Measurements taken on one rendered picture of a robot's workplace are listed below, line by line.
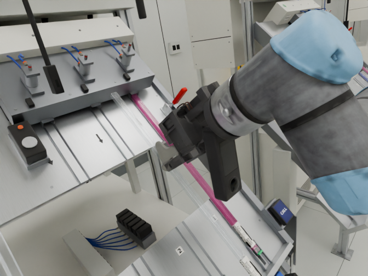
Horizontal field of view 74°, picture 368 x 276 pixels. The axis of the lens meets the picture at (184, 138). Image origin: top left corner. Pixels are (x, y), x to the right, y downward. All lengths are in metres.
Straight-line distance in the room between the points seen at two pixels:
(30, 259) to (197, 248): 0.64
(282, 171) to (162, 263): 0.54
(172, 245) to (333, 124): 0.38
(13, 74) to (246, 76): 0.47
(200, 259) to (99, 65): 0.49
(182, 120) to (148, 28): 2.38
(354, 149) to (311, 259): 1.39
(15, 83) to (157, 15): 2.34
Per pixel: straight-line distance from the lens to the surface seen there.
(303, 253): 1.64
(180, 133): 0.37
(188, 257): 0.54
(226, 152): 0.36
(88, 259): 0.83
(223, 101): 0.30
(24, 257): 1.06
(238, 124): 0.30
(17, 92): 0.58
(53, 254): 0.99
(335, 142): 0.26
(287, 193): 0.94
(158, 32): 2.79
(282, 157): 0.87
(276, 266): 0.62
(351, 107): 0.27
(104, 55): 0.68
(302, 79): 0.25
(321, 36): 0.24
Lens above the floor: 1.21
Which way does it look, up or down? 22 degrees down
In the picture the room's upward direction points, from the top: 10 degrees counter-clockwise
